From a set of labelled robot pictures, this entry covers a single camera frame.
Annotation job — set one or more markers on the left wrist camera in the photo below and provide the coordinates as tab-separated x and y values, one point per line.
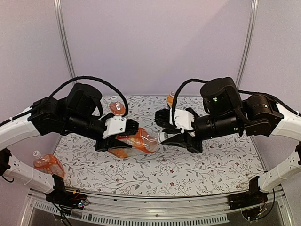
118	125

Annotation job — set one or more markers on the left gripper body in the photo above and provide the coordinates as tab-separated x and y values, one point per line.
105	145

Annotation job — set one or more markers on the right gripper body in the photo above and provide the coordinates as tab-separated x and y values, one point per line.
196	145

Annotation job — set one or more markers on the aluminium front rail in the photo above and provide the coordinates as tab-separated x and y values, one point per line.
122	210

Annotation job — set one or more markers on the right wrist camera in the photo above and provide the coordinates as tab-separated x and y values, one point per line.
183	121

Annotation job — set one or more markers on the yellow dark-label bottle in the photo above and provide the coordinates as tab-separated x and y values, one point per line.
169	99

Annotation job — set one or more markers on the floral tablecloth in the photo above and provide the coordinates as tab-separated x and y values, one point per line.
224	166

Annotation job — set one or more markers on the metal frame post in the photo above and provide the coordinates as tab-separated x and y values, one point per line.
248	42
63	37

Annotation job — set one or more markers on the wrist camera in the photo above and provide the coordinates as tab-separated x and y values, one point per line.
118	125
183	121

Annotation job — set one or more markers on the right metal frame post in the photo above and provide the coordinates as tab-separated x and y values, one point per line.
248	42

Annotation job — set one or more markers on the left metal frame post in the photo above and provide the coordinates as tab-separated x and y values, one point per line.
63	37

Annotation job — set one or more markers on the orange bottle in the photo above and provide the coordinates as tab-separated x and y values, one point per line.
141	143
116	107
48	164

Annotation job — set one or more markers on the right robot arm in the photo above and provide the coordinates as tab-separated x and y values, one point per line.
226	114

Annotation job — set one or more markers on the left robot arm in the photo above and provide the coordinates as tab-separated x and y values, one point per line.
72	114

